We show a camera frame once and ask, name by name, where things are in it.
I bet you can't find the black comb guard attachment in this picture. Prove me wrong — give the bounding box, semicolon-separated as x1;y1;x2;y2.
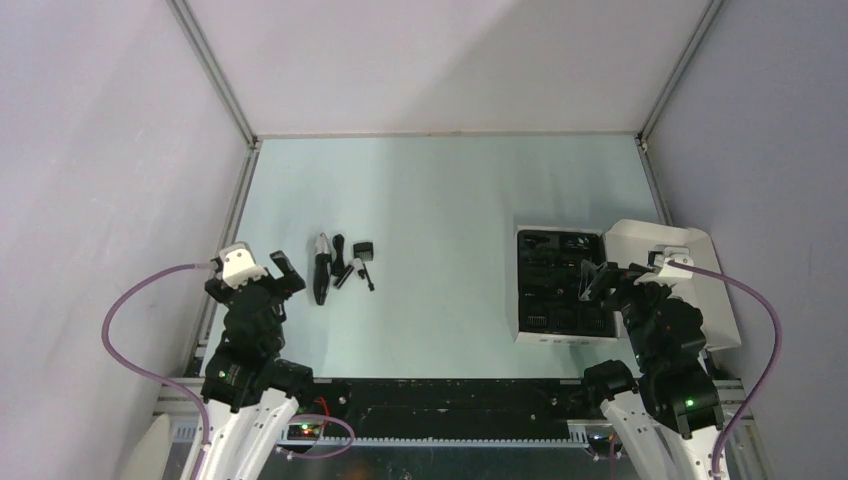
352;241;375;262

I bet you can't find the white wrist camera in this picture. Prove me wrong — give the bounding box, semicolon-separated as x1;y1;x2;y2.
635;246;693;286
218;242;268;289

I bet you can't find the white box lid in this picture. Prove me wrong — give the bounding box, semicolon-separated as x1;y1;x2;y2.
603;219;742;352

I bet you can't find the black white trimmer attachment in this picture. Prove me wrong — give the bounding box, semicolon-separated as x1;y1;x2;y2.
333;258;366;289

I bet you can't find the white box with black tray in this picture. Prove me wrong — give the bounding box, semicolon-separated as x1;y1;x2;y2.
510;226;619;346

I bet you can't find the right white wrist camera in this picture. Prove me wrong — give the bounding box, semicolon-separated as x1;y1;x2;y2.
635;246;693;286

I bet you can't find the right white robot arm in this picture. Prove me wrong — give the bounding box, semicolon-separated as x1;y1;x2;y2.
579;254;724;479

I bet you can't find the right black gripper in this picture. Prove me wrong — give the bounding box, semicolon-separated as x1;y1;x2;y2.
578;258;671;366

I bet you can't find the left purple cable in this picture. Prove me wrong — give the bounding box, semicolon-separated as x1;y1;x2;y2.
101;262;217;480

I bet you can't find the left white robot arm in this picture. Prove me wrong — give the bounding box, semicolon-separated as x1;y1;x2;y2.
182;242;316;479

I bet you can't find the black silver hair clipper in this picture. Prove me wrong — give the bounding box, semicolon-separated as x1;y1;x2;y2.
313;233;332;306

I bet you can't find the small black cleaning brush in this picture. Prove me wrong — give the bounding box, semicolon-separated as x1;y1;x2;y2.
362;265;375;292

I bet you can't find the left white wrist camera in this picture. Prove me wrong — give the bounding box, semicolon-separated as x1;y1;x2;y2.
218;242;268;289

